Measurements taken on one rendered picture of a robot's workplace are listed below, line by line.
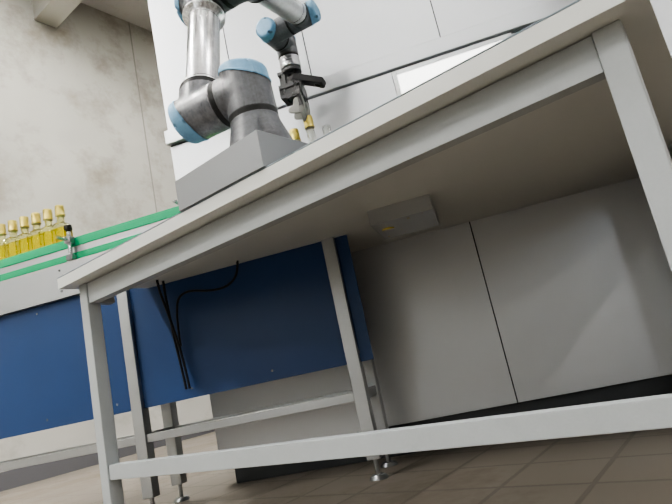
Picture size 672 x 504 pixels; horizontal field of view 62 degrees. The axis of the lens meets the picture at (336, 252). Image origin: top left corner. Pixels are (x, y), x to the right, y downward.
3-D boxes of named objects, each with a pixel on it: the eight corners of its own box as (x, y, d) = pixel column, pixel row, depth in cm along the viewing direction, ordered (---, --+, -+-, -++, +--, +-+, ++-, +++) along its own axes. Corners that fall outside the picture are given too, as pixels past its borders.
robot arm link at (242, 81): (260, 97, 122) (248, 43, 125) (212, 120, 127) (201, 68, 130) (288, 113, 133) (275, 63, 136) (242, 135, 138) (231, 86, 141)
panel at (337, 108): (537, 124, 188) (510, 36, 195) (538, 121, 186) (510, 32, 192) (292, 196, 209) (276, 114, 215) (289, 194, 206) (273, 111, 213)
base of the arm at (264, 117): (269, 133, 118) (259, 91, 120) (216, 160, 125) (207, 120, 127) (306, 149, 131) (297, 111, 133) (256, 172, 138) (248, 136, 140)
